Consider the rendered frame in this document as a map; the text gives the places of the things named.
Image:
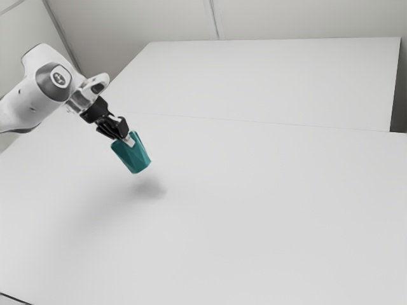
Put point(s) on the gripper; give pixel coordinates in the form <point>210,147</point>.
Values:
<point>94,111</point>

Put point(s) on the teal faceted mug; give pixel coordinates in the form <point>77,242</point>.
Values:
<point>133,155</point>

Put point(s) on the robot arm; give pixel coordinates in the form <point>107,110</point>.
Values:
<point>28,95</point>

